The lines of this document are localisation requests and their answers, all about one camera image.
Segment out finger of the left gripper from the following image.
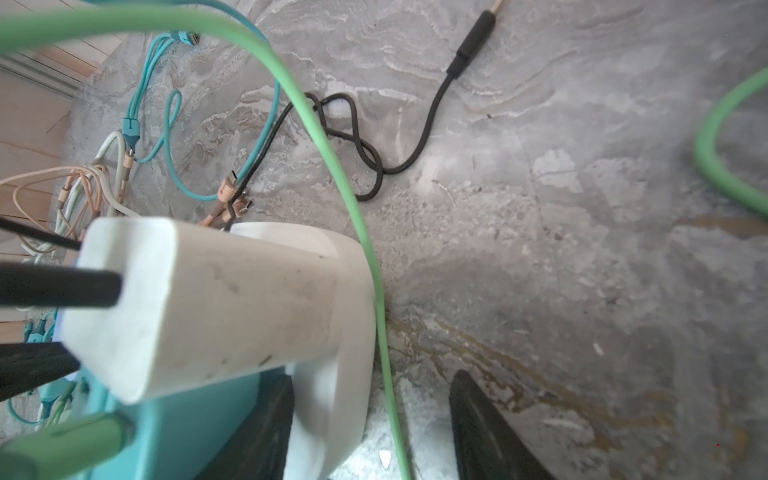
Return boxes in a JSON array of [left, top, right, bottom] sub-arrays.
[[1, 262, 122, 308], [0, 342, 80, 401]]

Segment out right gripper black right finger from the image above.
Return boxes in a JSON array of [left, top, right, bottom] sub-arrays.
[[449, 370, 554, 480]]

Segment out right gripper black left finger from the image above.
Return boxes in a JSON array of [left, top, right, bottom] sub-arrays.
[[197, 374, 295, 479]]

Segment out white charger plug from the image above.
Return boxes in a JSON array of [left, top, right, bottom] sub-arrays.
[[61, 217, 348, 404]]

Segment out white power strip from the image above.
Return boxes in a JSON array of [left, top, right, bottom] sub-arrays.
[[233, 222, 376, 479]]

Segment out teal chargers on white strip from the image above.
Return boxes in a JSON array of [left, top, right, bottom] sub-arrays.
[[78, 369, 285, 479]]

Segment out white power cord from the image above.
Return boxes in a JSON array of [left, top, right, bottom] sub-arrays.
[[17, 130, 142, 265]]

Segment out light green cable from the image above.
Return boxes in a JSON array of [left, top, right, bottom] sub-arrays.
[[0, 5, 415, 480]]

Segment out black cable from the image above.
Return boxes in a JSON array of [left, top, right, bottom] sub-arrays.
[[230, 8, 498, 211]]

